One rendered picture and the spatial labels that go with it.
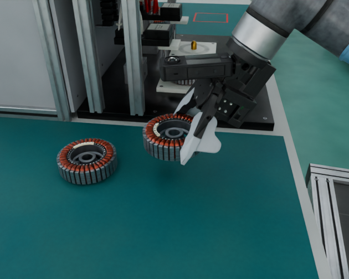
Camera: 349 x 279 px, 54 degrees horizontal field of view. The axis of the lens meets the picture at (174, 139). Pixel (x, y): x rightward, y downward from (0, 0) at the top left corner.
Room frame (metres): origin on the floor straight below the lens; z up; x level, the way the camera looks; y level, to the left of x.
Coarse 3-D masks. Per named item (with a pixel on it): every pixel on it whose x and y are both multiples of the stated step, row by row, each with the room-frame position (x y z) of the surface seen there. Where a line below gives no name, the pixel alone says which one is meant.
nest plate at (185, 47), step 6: (186, 42) 1.19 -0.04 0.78; (198, 42) 1.19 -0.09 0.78; (204, 42) 1.19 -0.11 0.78; (180, 48) 1.13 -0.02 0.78; (186, 48) 1.13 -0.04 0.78; (198, 48) 1.13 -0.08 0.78; (204, 48) 1.13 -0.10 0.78; (210, 48) 1.13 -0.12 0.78; (174, 54) 1.07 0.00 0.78; (180, 54) 1.07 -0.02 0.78; (186, 54) 1.07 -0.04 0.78; (192, 54) 1.07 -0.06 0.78
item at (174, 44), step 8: (152, 24) 0.92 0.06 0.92; (160, 24) 0.92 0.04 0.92; (168, 24) 0.92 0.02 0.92; (152, 32) 0.87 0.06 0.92; (160, 32) 0.86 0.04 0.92; (168, 32) 0.86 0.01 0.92; (120, 40) 0.87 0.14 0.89; (144, 40) 0.87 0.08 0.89; (152, 40) 0.86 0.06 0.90; (160, 40) 0.86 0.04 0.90; (168, 40) 0.86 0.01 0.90; (176, 40) 0.91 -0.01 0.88; (160, 48) 0.87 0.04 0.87; (168, 48) 0.86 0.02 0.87; (176, 48) 0.86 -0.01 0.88
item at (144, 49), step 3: (144, 48) 1.11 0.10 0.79; (147, 48) 1.11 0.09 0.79; (150, 48) 1.11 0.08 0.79; (153, 48) 1.11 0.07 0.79; (156, 48) 1.10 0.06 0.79; (144, 51) 1.11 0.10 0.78; (147, 51) 1.11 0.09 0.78; (150, 51) 1.11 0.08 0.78; (153, 51) 1.11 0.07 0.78; (156, 51) 1.10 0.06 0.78
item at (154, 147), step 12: (156, 120) 0.54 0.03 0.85; (168, 120) 0.54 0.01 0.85; (180, 120) 0.54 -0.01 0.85; (144, 132) 0.50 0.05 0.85; (156, 132) 0.49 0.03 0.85; (168, 132) 0.51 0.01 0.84; (180, 132) 0.51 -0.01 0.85; (144, 144) 0.49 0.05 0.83; (156, 144) 0.46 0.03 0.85; (168, 144) 0.46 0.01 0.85; (180, 144) 0.46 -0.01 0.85; (156, 156) 0.46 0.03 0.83; (168, 156) 0.46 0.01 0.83; (192, 156) 0.46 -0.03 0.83
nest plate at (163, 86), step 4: (160, 80) 0.87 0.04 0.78; (160, 84) 0.84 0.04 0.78; (164, 84) 0.84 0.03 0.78; (168, 84) 0.84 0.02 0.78; (172, 84) 0.84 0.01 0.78; (176, 84) 0.84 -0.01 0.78; (184, 84) 0.84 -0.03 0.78; (156, 88) 0.82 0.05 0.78; (160, 88) 0.82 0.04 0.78; (164, 88) 0.82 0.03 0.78; (168, 88) 0.82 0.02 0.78; (172, 88) 0.82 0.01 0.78; (176, 88) 0.82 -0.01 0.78; (180, 88) 0.82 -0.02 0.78; (184, 88) 0.82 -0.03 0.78; (188, 88) 0.82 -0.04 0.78; (172, 92) 0.82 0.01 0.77; (176, 92) 0.81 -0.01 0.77; (180, 92) 0.81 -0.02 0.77; (184, 92) 0.81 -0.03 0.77
